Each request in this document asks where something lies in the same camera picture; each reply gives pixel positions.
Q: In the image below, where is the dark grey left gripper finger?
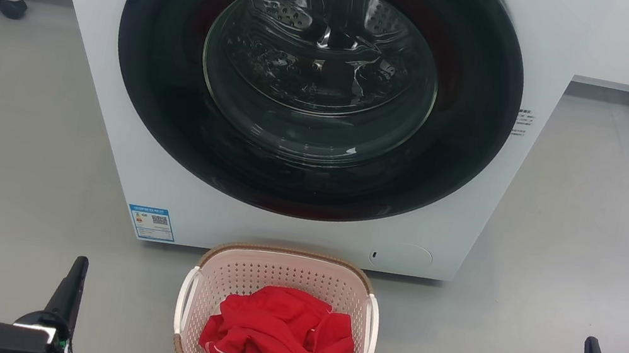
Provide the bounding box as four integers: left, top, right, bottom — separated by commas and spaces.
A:
41, 252, 91, 335

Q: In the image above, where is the pink perforated laundry basket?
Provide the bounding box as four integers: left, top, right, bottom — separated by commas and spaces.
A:
168, 232, 390, 353

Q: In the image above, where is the blue energy label sticker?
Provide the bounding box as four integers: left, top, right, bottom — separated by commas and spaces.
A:
124, 203, 180, 244

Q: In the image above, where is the red garment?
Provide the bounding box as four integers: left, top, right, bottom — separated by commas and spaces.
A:
197, 274, 363, 353

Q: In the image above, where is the black round washer door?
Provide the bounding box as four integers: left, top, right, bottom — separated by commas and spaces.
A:
94, 0, 539, 251

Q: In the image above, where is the white front-load washing machine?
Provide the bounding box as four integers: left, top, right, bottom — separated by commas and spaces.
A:
0, 0, 613, 310

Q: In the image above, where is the black caster wheel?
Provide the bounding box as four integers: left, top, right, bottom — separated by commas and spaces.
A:
0, 0, 29, 22

